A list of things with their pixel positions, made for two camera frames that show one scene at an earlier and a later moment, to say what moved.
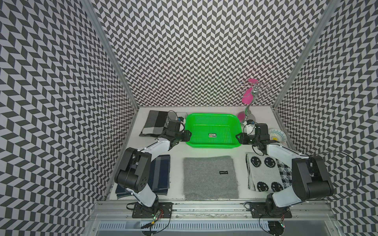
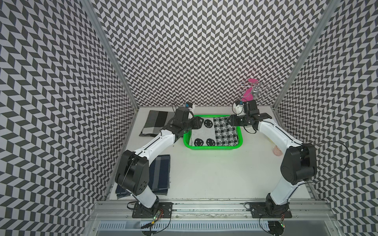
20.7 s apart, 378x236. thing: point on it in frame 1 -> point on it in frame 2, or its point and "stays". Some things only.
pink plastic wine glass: (247, 95) stays
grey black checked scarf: (156, 122) stays
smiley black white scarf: (267, 174) -> (216, 132)
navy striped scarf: (160, 181) stays
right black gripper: (242, 139) -> (233, 120)
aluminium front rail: (319, 209) stays
